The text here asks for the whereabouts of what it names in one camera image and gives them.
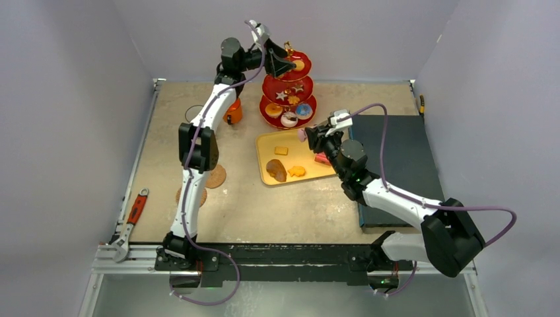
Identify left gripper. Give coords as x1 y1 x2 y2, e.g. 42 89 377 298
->
238 39 296 78

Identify red white cake slice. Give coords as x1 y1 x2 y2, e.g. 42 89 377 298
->
314 153 332 166

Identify blue glazed donut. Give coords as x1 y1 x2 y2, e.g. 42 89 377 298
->
295 103 314 120

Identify orange fish cookie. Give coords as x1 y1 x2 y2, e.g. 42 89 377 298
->
288 166 306 177

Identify square scalloped biscuit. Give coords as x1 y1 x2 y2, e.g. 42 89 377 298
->
274 147 289 156

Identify white iced star cookie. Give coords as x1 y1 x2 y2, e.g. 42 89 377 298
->
275 90 289 101

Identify gingerbread star cookie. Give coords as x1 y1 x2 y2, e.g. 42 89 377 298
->
291 83 304 94

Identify brown swirl cookie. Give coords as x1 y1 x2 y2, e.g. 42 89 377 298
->
287 95 300 105

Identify red three tier stand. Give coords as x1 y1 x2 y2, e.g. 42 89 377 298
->
260 42 317 129

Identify pink handled metal tongs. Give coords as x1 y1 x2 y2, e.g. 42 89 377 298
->
297 129 307 142

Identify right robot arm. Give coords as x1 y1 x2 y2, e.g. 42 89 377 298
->
297 125 485 277

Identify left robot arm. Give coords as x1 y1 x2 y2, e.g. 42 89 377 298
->
160 38 296 270

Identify yellow serving tray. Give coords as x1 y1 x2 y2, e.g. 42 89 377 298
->
256 129 335 186

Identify orange mug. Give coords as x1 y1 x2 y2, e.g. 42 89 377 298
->
223 98 243 125

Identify white ribbed mug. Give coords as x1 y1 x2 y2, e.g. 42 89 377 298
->
184 105 203 123

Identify round woven coaster far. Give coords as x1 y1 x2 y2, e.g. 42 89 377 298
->
205 164 227 189

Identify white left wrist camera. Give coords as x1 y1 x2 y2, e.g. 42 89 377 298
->
249 20 270 46

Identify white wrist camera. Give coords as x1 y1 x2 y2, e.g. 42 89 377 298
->
249 20 270 46
326 109 353 136

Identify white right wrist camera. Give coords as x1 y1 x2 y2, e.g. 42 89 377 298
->
326 109 353 136

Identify yellow black tool handle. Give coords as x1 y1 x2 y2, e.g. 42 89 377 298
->
419 94 425 118

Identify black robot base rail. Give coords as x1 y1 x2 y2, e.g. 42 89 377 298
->
155 243 413 287

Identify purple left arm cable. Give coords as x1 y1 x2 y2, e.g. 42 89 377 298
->
169 19 267 308

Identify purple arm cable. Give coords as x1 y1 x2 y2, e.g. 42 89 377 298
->
169 19 267 308
339 103 518 299

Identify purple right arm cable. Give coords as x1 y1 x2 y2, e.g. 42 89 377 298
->
339 103 518 299

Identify red handled adjustable wrench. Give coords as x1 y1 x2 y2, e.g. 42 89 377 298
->
111 188 149 263

